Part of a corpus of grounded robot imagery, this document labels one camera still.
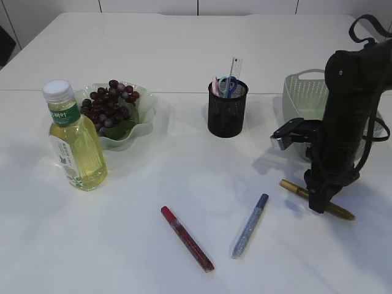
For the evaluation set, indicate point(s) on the red glitter marker pen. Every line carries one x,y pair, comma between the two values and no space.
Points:
187,240

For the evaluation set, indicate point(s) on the gold glitter marker pen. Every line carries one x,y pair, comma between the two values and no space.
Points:
331,208

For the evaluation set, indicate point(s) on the green glass wavy plate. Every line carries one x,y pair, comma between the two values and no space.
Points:
145,107

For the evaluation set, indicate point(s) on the purple artificial grape bunch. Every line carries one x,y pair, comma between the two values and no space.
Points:
112,109

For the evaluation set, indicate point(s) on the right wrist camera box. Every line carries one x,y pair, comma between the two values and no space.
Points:
296,130

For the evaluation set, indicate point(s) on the pink purple safety scissors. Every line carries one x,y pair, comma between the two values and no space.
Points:
215,87

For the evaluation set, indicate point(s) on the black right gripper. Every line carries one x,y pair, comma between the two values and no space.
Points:
355,82

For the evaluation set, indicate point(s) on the blue glitter marker pen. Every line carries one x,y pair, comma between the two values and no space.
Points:
249,227

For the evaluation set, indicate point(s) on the yellow tea drink bottle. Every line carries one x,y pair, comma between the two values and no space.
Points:
74,138

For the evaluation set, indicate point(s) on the clear plastic ruler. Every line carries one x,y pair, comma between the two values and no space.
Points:
236,66

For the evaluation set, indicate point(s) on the black mesh pen holder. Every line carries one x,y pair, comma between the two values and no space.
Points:
226,115

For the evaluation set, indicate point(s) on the green plastic woven basket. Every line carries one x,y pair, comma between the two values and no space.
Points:
304,96

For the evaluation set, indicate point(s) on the blue safety scissors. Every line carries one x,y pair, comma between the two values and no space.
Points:
227,85

